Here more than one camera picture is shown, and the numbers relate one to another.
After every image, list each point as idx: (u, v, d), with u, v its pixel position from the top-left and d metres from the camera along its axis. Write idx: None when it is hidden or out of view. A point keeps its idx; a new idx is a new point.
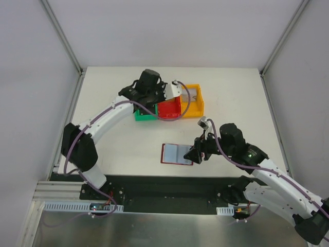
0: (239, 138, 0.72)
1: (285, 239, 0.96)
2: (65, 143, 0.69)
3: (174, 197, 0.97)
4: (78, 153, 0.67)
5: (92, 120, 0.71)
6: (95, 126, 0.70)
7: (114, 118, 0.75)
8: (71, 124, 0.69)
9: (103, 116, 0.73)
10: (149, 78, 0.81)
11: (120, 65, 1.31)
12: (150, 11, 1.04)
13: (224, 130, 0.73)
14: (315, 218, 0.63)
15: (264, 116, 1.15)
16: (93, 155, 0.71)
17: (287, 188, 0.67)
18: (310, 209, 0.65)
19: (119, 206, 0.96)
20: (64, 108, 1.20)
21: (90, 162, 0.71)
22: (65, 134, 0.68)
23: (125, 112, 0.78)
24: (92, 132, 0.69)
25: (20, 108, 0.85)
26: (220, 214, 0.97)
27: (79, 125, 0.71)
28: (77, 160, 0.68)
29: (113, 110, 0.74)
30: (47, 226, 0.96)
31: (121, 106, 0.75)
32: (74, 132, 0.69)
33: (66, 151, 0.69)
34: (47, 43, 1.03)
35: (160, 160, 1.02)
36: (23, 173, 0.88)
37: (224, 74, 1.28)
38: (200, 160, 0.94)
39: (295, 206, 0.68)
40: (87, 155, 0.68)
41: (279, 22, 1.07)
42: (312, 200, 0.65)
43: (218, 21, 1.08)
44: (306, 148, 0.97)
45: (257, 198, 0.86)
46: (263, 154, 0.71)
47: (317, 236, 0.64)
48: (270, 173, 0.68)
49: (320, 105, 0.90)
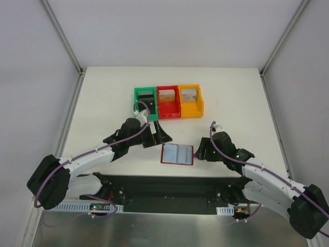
0: (226, 141, 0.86)
1: (285, 239, 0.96)
2: (38, 174, 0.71)
3: (174, 196, 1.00)
4: (50, 186, 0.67)
5: (73, 157, 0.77)
6: (75, 164, 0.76)
7: (95, 160, 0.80)
8: (52, 156, 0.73)
9: (85, 156, 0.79)
10: (128, 128, 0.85)
11: (121, 65, 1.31)
12: (150, 11, 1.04)
13: (215, 136, 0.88)
14: (299, 204, 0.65)
15: (264, 116, 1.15)
16: (61, 194, 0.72)
17: (271, 179, 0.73)
18: (291, 195, 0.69)
19: (119, 206, 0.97)
20: (64, 108, 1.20)
21: (55, 200, 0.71)
22: (44, 164, 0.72)
23: (106, 158, 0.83)
24: (70, 169, 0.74)
25: (19, 108, 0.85)
26: (220, 214, 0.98)
27: (60, 159, 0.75)
28: (44, 193, 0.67)
29: (95, 153, 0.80)
30: (47, 226, 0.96)
31: (104, 150, 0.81)
32: (52, 164, 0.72)
33: (36, 181, 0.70)
34: (47, 43, 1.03)
35: (160, 160, 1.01)
36: (23, 173, 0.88)
37: (223, 74, 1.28)
38: (200, 157, 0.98)
39: (280, 195, 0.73)
40: (56, 191, 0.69)
41: (279, 22, 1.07)
42: (293, 187, 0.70)
43: (217, 22, 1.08)
44: (306, 148, 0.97)
45: (257, 197, 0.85)
46: (250, 154, 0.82)
47: (307, 224, 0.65)
48: (255, 168, 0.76)
49: (320, 105, 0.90)
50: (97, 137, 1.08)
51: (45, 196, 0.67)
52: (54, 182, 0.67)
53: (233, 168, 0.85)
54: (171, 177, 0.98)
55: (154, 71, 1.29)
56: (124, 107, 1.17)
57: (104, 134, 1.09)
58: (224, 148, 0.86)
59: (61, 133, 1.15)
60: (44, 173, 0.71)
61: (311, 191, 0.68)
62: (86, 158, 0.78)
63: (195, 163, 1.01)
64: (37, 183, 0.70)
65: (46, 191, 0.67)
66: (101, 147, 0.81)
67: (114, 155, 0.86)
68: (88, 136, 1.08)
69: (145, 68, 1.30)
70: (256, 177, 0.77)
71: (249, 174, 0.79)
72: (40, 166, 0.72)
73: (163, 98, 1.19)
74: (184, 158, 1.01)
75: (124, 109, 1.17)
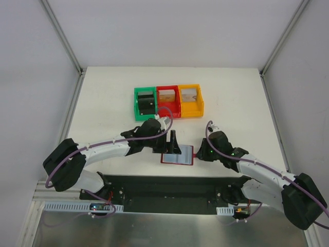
0: (223, 140, 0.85)
1: (285, 239, 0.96)
2: (55, 155, 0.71)
3: (174, 197, 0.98)
4: (64, 170, 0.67)
5: (91, 144, 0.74)
6: (91, 152, 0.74)
7: (110, 152, 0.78)
8: (71, 141, 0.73)
9: (103, 145, 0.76)
10: (147, 128, 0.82)
11: (121, 65, 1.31)
12: (150, 11, 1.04)
13: (212, 136, 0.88)
14: (289, 192, 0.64)
15: (264, 116, 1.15)
16: (74, 180, 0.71)
17: (262, 172, 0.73)
18: (281, 184, 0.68)
19: (119, 206, 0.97)
20: (64, 108, 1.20)
21: (67, 184, 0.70)
22: (62, 146, 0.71)
23: (121, 151, 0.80)
24: (87, 156, 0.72)
25: (19, 108, 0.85)
26: (220, 214, 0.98)
27: (78, 144, 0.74)
28: (58, 176, 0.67)
29: (113, 144, 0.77)
30: (47, 226, 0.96)
31: (121, 143, 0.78)
32: (70, 148, 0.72)
33: (52, 161, 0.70)
34: (47, 43, 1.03)
35: (160, 160, 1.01)
36: (23, 172, 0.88)
37: (223, 74, 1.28)
38: (201, 156, 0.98)
39: (273, 186, 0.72)
40: (69, 176, 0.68)
41: (279, 22, 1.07)
42: (283, 176, 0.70)
43: (217, 22, 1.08)
44: (306, 147, 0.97)
45: (254, 194, 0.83)
46: (244, 151, 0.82)
47: (301, 213, 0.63)
48: (248, 163, 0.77)
49: (320, 105, 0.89)
50: (97, 137, 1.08)
51: (58, 178, 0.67)
52: (68, 166, 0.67)
53: (230, 165, 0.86)
54: (171, 177, 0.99)
55: (154, 71, 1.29)
56: (124, 107, 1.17)
57: (104, 134, 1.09)
58: (221, 147, 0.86)
59: (61, 133, 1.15)
60: (60, 155, 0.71)
61: (302, 179, 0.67)
62: (103, 148, 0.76)
63: (195, 163, 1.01)
64: (53, 164, 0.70)
65: (59, 174, 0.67)
66: (119, 140, 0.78)
67: (129, 150, 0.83)
68: (88, 136, 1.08)
69: (145, 68, 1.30)
70: (251, 172, 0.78)
71: (243, 169, 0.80)
72: (58, 148, 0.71)
73: (163, 98, 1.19)
74: (184, 157, 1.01)
75: (124, 109, 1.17)
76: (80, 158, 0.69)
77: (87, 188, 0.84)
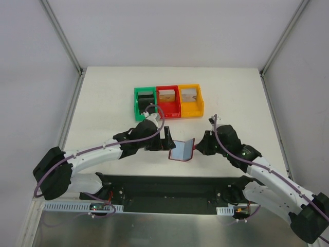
0: (233, 137, 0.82)
1: (285, 239, 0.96)
2: (43, 164, 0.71)
3: (174, 197, 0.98)
4: (52, 178, 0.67)
5: (78, 152, 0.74)
6: (79, 159, 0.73)
7: (100, 157, 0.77)
8: (58, 149, 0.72)
9: (91, 152, 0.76)
10: (141, 129, 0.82)
11: (121, 65, 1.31)
12: (150, 11, 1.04)
13: (220, 130, 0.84)
14: (307, 212, 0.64)
15: (264, 116, 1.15)
16: (63, 188, 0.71)
17: (278, 183, 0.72)
18: (299, 203, 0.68)
19: (119, 206, 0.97)
20: (64, 108, 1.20)
21: (56, 193, 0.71)
22: (49, 155, 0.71)
23: (114, 155, 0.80)
24: (74, 164, 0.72)
25: (19, 108, 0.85)
26: (220, 214, 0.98)
27: (65, 152, 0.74)
28: (46, 184, 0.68)
29: (103, 149, 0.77)
30: (48, 226, 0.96)
31: (111, 147, 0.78)
32: (57, 156, 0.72)
33: (40, 171, 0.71)
34: (47, 43, 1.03)
35: (167, 156, 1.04)
36: (23, 173, 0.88)
37: (223, 74, 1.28)
38: (205, 152, 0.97)
39: (287, 200, 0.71)
40: (57, 184, 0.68)
41: (279, 22, 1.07)
42: (302, 194, 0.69)
43: (217, 22, 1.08)
44: (306, 148, 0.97)
45: (256, 197, 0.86)
46: (257, 153, 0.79)
47: (311, 232, 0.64)
48: (262, 169, 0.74)
49: (320, 105, 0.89)
50: (97, 137, 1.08)
51: (47, 187, 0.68)
52: (55, 176, 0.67)
53: (238, 165, 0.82)
54: (171, 177, 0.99)
55: (154, 71, 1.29)
56: (124, 107, 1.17)
57: (104, 134, 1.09)
58: (230, 144, 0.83)
59: (61, 133, 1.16)
60: (48, 164, 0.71)
61: (320, 200, 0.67)
62: (91, 154, 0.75)
63: (195, 164, 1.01)
64: (41, 173, 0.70)
65: (48, 183, 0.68)
66: (109, 144, 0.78)
67: (123, 153, 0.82)
68: (88, 136, 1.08)
69: (145, 68, 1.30)
70: (262, 179, 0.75)
71: (254, 174, 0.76)
72: (46, 157, 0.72)
73: (163, 98, 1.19)
74: (187, 153, 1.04)
75: (124, 109, 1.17)
76: (67, 167, 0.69)
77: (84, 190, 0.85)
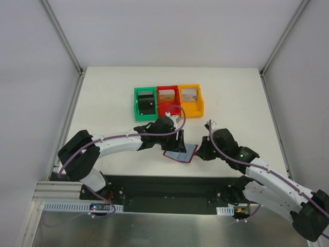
0: (230, 140, 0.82)
1: (285, 239, 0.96)
2: (70, 145, 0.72)
3: (174, 197, 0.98)
4: (78, 160, 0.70)
5: (105, 137, 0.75)
6: (105, 144, 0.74)
7: (123, 145, 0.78)
8: (86, 132, 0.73)
9: (116, 138, 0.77)
10: (161, 124, 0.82)
11: (121, 65, 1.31)
12: (150, 11, 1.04)
13: (216, 134, 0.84)
14: (307, 210, 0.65)
15: (264, 116, 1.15)
16: (87, 171, 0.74)
17: (277, 183, 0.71)
18: (299, 201, 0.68)
19: (119, 206, 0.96)
20: (64, 108, 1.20)
21: (80, 175, 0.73)
22: (77, 138, 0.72)
23: (133, 146, 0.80)
24: (101, 147, 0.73)
25: (19, 108, 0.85)
26: (220, 214, 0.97)
27: (92, 136, 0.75)
28: (72, 166, 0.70)
29: (126, 138, 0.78)
30: (47, 226, 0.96)
31: (134, 137, 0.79)
32: (85, 140, 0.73)
33: (67, 152, 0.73)
34: (46, 42, 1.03)
35: (163, 153, 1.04)
36: (23, 172, 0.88)
37: (223, 74, 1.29)
38: (204, 157, 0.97)
39: (287, 199, 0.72)
40: (83, 166, 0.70)
41: (279, 22, 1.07)
42: (301, 192, 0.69)
43: (217, 22, 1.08)
44: (306, 148, 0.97)
45: (256, 197, 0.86)
46: (255, 153, 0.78)
47: (313, 230, 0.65)
48: (260, 170, 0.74)
49: (320, 105, 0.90)
50: None
51: (72, 169, 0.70)
52: (83, 158, 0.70)
53: (237, 168, 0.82)
54: (171, 177, 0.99)
55: (154, 71, 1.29)
56: (124, 108, 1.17)
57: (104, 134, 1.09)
58: (228, 145, 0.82)
59: (61, 133, 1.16)
60: (75, 146, 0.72)
61: (318, 197, 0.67)
62: (117, 141, 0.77)
63: (195, 166, 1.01)
64: (67, 154, 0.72)
65: (73, 164, 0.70)
66: (132, 134, 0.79)
67: (142, 145, 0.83)
68: None
69: (145, 68, 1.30)
70: (261, 180, 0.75)
71: (253, 175, 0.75)
72: (74, 139, 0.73)
73: (163, 98, 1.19)
74: (183, 155, 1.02)
75: (124, 109, 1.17)
76: (95, 151, 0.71)
77: (89, 184, 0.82)
